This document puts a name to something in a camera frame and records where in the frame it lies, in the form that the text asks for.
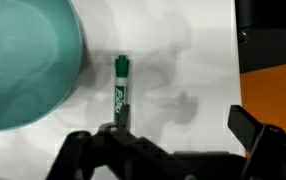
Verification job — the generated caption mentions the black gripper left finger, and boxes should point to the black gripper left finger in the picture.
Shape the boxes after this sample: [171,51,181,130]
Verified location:
[46,103,181,180]

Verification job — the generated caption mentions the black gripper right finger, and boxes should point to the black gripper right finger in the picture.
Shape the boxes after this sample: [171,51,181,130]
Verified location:
[227,104,286,180]

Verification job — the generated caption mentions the green Expo marker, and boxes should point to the green Expo marker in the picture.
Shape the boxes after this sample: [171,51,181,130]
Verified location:
[113,54,132,124]

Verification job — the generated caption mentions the teal bowl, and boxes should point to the teal bowl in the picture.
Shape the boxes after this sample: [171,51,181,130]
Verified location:
[0,0,84,132]

